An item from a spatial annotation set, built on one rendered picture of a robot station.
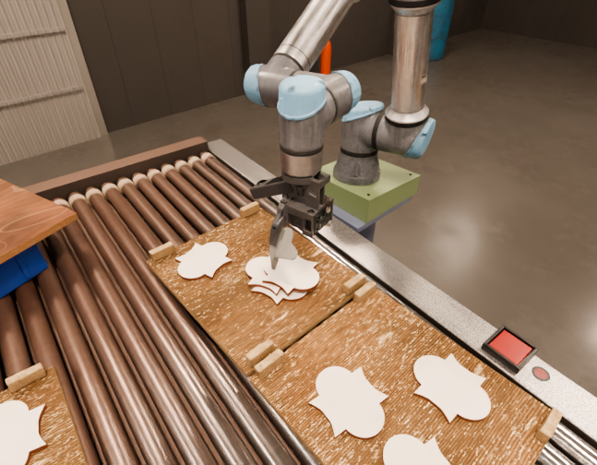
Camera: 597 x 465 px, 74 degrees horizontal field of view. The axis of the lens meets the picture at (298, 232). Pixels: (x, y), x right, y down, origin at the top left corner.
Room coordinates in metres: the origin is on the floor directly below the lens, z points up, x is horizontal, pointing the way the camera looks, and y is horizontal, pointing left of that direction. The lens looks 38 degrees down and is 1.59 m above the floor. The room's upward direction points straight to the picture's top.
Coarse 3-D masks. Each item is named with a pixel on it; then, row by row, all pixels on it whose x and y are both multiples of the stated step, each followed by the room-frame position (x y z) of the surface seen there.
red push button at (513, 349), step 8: (504, 336) 0.50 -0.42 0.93; (512, 336) 0.50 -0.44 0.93; (496, 344) 0.48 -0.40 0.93; (504, 344) 0.48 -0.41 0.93; (512, 344) 0.48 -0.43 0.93; (520, 344) 0.48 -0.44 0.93; (504, 352) 0.46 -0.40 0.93; (512, 352) 0.46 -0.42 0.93; (520, 352) 0.46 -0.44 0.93; (528, 352) 0.46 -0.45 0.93; (512, 360) 0.44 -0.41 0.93; (520, 360) 0.44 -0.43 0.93
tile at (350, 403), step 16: (336, 368) 0.41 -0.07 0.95; (320, 384) 0.38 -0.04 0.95; (336, 384) 0.38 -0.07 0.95; (352, 384) 0.38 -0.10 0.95; (368, 384) 0.38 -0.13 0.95; (320, 400) 0.35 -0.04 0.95; (336, 400) 0.35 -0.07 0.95; (352, 400) 0.35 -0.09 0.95; (368, 400) 0.35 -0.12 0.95; (384, 400) 0.35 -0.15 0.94; (336, 416) 0.32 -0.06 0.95; (352, 416) 0.32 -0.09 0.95; (368, 416) 0.32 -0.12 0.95; (384, 416) 0.32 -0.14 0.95; (336, 432) 0.30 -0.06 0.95; (352, 432) 0.30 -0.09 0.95; (368, 432) 0.30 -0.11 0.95
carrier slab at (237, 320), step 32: (224, 224) 0.86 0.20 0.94; (256, 224) 0.86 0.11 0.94; (256, 256) 0.73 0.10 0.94; (320, 256) 0.73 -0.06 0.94; (192, 288) 0.62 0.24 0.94; (224, 288) 0.62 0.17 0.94; (320, 288) 0.62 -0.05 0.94; (224, 320) 0.53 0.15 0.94; (256, 320) 0.53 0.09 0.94; (288, 320) 0.53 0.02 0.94; (320, 320) 0.54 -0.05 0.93
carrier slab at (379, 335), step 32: (352, 320) 0.53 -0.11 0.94; (384, 320) 0.53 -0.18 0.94; (416, 320) 0.53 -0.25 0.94; (288, 352) 0.45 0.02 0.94; (320, 352) 0.45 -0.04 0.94; (352, 352) 0.45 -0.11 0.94; (384, 352) 0.45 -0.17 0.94; (416, 352) 0.45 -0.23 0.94; (448, 352) 0.45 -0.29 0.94; (256, 384) 0.39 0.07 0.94; (288, 384) 0.39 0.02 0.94; (384, 384) 0.39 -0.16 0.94; (416, 384) 0.39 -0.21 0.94; (512, 384) 0.39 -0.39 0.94; (288, 416) 0.33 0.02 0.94; (320, 416) 0.33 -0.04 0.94; (416, 416) 0.33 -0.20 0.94; (512, 416) 0.33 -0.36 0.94; (544, 416) 0.33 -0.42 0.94; (320, 448) 0.28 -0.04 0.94; (352, 448) 0.28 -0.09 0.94; (448, 448) 0.28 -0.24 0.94; (480, 448) 0.28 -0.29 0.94; (512, 448) 0.28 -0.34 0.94
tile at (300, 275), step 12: (264, 264) 0.67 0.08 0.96; (288, 264) 0.67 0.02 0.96; (300, 264) 0.67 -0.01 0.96; (312, 264) 0.67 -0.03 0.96; (276, 276) 0.63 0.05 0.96; (288, 276) 0.63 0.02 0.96; (300, 276) 0.63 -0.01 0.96; (312, 276) 0.63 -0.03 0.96; (288, 288) 0.59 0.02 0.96; (300, 288) 0.59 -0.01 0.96; (312, 288) 0.60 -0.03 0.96
